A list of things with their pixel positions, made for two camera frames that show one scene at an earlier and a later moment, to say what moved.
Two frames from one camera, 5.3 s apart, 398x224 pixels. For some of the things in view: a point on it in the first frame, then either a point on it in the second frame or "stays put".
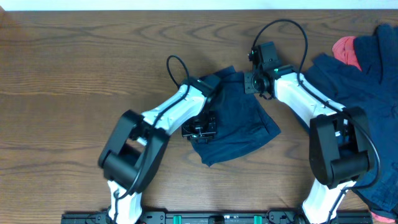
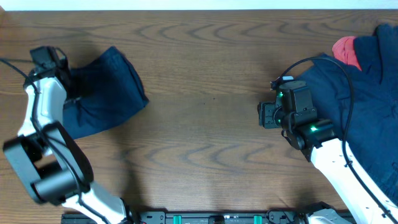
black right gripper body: [252, 83] -> [273, 117]
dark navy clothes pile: [374, 89] stays put
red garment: [344, 50] stays put
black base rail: [216, 217] stays put
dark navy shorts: [244, 121] -> [104, 91]
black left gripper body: [204, 128] -> [68, 83]
